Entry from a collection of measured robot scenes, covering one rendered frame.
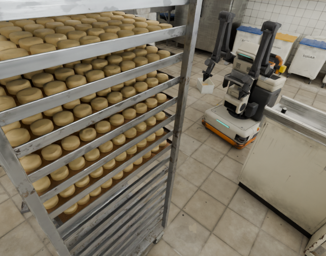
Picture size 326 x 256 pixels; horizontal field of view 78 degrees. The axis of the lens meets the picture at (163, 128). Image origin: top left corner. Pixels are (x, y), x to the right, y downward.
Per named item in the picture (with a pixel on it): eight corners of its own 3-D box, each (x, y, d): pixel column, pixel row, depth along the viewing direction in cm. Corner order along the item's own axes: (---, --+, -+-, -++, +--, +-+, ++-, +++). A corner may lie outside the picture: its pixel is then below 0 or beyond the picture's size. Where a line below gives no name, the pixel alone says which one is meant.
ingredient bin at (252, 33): (227, 61, 489) (236, 26, 442) (236, 55, 531) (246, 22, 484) (249, 67, 466) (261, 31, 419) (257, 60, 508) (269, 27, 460)
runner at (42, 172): (175, 97, 89) (176, 91, 87) (181, 100, 88) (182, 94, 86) (13, 184, 50) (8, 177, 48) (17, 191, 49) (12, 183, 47)
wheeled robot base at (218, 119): (229, 109, 309) (234, 95, 294) (268, 131, 272) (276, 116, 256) (199, 124, 274) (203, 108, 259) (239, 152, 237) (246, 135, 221)
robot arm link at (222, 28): (233, 13, 176) (223, 11, 182) (228, 13, 173) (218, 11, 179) (221, 62, 203) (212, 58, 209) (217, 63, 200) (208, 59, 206)
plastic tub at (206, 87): (196, 86, 373) (197, 77, 363) (207, 86, 376) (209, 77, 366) (200, 94, 350) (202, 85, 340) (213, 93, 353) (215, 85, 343)
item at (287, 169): (321, 215, 183) (398, 142, 128) (307, 241, 164) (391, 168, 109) (251, 168, 223) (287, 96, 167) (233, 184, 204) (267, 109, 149)
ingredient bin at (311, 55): (283, 77, 431) (300, 39, 384) (290, 69, 471) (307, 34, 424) (311, 86, 406) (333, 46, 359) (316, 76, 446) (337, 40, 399)
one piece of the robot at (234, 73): (228, 85, 231) (233, 67, 218) (249, 95, 215) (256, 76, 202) (219, 88, 223) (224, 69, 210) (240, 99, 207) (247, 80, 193)
